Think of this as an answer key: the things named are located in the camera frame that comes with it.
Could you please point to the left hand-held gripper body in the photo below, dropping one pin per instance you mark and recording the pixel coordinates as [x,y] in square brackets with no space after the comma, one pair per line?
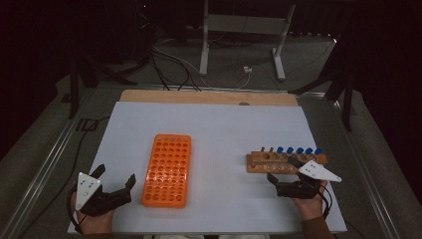
[109,200]

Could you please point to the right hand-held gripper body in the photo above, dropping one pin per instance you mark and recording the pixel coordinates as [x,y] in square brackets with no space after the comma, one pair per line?
[298,191]

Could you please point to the wooden tube rack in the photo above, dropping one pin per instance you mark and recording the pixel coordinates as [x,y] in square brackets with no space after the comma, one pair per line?
[265,166]

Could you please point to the orange plastic tube rack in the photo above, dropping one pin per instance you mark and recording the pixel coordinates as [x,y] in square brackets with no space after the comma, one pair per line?
[167,172]

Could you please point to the person's right hand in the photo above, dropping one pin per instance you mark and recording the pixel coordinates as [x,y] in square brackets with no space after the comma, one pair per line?
[310,209]

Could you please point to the person's left hand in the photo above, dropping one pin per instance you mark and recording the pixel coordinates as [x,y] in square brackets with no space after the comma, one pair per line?
[96,224]

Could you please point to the white table mat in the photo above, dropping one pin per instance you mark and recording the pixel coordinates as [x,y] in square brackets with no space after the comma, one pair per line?
[215,132]

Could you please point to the black tripod stand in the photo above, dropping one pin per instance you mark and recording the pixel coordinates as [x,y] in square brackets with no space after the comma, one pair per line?
[74,86]
[346,93]

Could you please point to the white plug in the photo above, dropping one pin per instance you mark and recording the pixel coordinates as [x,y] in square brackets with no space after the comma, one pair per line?
[248,69]

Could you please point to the grey metal stand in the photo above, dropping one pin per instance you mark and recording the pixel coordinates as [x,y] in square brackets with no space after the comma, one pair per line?
[245,25]

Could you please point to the aluminium frame rail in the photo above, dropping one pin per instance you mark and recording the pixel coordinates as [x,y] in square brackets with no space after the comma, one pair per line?
[368,179]
[43,169]

